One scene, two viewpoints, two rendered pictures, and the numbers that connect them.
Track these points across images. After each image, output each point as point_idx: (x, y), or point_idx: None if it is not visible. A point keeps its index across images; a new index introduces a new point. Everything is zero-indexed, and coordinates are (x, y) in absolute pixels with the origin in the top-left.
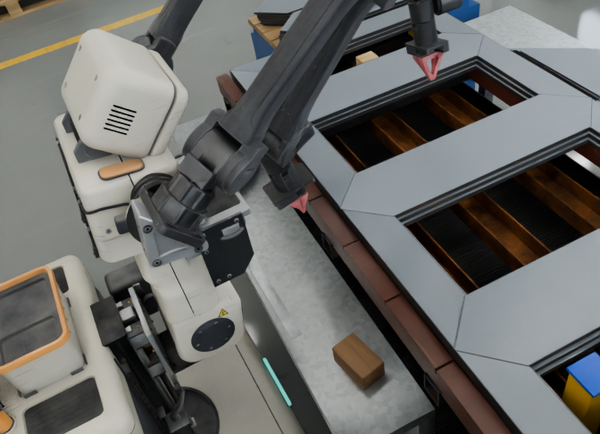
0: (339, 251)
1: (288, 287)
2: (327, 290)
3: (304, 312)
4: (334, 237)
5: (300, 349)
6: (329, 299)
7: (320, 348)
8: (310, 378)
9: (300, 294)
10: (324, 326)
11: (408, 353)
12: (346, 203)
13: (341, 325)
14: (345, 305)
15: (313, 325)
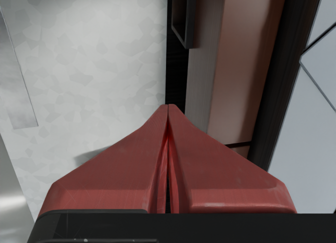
0: (192, 96)
1: (37, 6)
2: (122, 56)
3: (57, 84)
4: (205, 91)
5: (27, 149)
6: (116, 77)
7: (64, 157)
8: (31, 191)
9: (61, 38)
10: (85, 125)
11: (183, 109)
12: (335, 44)
13: (114, 133)
14: (138, 102)
15: (66, 117)
